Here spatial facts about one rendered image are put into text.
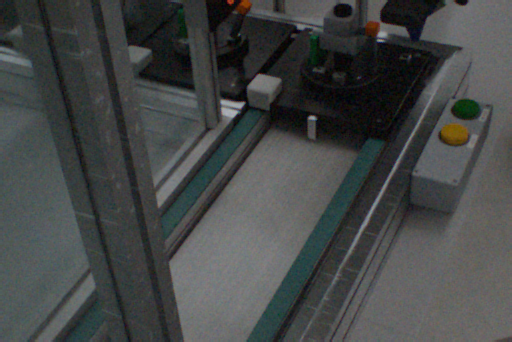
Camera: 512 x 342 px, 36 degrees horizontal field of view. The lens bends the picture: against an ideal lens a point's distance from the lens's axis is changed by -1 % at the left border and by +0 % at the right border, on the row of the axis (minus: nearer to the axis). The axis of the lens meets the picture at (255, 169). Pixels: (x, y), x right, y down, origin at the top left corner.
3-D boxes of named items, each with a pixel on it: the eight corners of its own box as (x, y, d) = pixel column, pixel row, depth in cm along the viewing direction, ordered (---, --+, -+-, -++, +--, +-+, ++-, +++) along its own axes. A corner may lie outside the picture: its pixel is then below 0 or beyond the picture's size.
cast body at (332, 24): (365, 42, 130) (367, 4, 126) (356, 56, 127) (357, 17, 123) (318, 33, 133) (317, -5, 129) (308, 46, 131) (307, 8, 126)
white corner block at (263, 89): (283, 98, 133) (282, 77, 130) (272, 113, 130) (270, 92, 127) (258, 92, 134) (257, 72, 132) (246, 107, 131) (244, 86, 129)
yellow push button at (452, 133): (469, 136, 122) (471, 126, 120) (462, 151, 119) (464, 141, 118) (444, 130, 123) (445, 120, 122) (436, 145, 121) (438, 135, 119)
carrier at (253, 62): (297, 34, 148) (295, -28, 140) (239, 105, 132) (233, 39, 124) (185, 12, 157) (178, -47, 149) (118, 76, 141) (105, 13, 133)
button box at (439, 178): (488, 133, 130) (493, 103, 126) (453, 215, 116) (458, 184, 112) (446, 124, 133) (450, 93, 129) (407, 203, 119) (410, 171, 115)
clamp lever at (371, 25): (380, 62, 130) (380, 21, 125) (376, 68, 129) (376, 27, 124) (359, 58, 131) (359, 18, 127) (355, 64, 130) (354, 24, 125)
